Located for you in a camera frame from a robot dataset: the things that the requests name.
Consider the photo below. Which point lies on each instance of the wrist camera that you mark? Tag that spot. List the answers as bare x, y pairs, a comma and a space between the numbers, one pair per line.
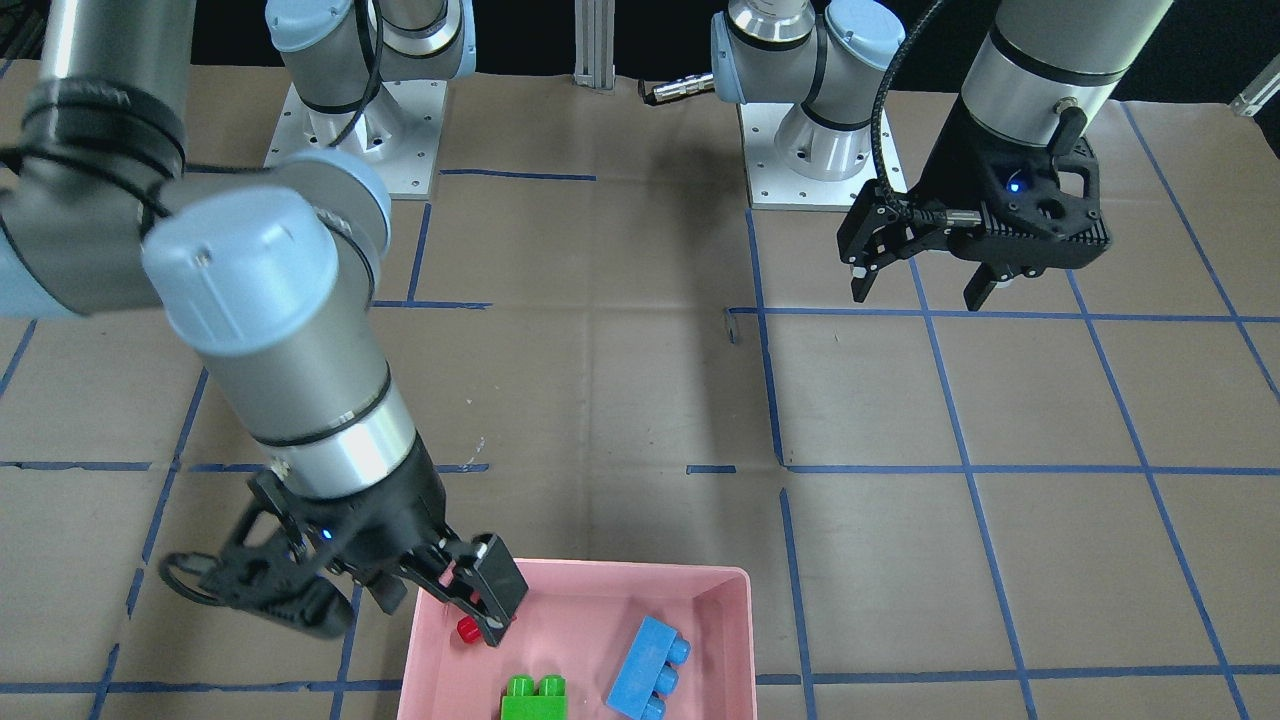
272, 564
1067, 204

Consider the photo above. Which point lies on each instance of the green toy block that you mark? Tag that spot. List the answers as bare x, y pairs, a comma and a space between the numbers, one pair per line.
528, 698

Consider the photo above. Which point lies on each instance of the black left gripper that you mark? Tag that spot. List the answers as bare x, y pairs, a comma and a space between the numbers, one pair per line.
952, 160

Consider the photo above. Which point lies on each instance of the blue toy block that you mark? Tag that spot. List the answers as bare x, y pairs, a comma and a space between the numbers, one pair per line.
649, 673

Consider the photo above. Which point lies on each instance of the pink plastic box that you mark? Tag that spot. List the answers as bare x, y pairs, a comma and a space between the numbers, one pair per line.
578, 620

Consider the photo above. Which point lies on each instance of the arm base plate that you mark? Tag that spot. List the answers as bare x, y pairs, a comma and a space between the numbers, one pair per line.
398, 135
820, 155

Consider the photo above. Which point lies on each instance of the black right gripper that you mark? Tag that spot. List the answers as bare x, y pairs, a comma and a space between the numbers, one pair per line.
392, 522

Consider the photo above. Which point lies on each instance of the red toy block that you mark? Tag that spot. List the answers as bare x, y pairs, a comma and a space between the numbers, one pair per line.
468, 630

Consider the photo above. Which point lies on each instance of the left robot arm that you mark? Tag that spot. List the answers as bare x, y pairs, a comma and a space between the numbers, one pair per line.
1039, 77

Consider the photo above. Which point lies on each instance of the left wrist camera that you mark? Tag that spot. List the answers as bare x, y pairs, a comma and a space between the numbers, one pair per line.
1067, 204

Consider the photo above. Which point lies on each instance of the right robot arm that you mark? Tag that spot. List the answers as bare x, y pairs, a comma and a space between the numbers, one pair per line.
269, 276

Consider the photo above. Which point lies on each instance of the aluminium frame post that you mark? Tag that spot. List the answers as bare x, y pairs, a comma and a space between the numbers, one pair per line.
593, 21

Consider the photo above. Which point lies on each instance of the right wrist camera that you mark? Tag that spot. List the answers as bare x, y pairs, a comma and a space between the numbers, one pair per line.
272, 564

